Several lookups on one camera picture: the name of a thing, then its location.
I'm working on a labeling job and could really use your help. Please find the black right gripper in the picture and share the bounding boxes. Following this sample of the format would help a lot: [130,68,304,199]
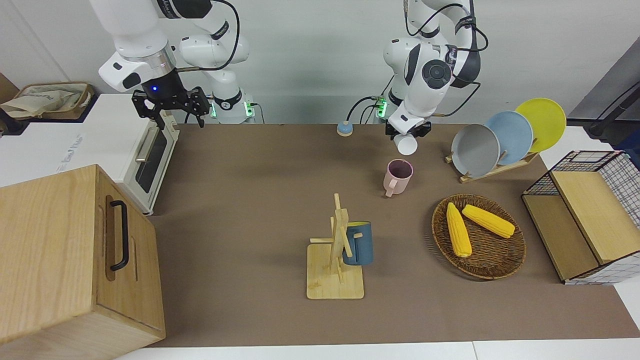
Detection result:
[131,67,211,131]

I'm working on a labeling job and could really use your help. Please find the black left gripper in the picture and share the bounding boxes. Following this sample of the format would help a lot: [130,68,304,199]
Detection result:
[385,122,432,142]

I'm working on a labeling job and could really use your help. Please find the pink mug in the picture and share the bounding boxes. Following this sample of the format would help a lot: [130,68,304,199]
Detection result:
[383,159,414,198]

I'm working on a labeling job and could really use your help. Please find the grey plate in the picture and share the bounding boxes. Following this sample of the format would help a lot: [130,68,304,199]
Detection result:
[451,123,501,179]

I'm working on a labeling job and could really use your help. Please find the white toaster oven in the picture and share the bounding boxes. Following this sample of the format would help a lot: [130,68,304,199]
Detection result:
[17,93,181,216]

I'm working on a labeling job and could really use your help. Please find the wooden plate rack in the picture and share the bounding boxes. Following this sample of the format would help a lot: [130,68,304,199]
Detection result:
[445,150,540,184]

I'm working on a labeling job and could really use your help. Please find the light blue plate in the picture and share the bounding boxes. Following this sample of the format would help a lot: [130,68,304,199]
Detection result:
[485,111,534,166]

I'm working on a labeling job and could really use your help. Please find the yellow corn cob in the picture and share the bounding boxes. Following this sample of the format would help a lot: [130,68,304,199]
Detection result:
[446,202,473,258]
[461,204,516,239]

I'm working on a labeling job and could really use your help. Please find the dark blue mug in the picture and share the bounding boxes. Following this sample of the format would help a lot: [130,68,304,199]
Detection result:
[341,221,374,266]

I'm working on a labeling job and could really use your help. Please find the beige cloth bag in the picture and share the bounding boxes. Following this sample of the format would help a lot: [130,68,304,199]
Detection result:
[0,85,88,118]

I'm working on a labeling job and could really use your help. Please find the yellow plate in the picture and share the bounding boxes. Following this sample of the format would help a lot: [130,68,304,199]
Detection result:
[515,98,567,153]

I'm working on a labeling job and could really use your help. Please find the brown wicker basket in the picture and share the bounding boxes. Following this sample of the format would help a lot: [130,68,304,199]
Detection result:
[431,194,527,281]

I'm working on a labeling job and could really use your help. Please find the wooden mug rack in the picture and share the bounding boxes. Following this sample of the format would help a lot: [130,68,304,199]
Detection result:
[306,193,365,301]

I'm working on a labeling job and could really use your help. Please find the brown table mat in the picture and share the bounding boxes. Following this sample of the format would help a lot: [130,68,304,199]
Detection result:
[147,124,640,348]

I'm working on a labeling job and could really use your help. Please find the wooden cabinet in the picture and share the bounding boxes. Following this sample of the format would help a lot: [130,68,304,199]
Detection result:
[0,165,167,360]

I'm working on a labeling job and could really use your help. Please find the black base power cable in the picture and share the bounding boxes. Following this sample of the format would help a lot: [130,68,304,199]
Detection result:
[346,95,388,125]

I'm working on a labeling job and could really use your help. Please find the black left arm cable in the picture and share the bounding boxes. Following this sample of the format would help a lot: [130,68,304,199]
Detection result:
[404,0,488,118]

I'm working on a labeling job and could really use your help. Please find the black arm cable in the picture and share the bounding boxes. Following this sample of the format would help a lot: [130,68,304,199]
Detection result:
[404,0,488,118]
[177,0,241,71]

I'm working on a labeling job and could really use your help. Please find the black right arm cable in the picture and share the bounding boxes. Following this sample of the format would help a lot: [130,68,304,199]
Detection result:
[177,0,241,71]

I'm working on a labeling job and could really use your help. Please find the black cabinet handle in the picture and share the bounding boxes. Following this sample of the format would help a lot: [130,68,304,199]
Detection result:
[109,200,130,272]

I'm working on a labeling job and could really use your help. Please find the black camera stand pole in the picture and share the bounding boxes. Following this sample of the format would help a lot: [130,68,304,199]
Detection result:
[589,80,640,138]

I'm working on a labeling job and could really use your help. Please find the wire and wood shelf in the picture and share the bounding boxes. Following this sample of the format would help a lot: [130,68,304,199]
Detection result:
[521,150,640,286]

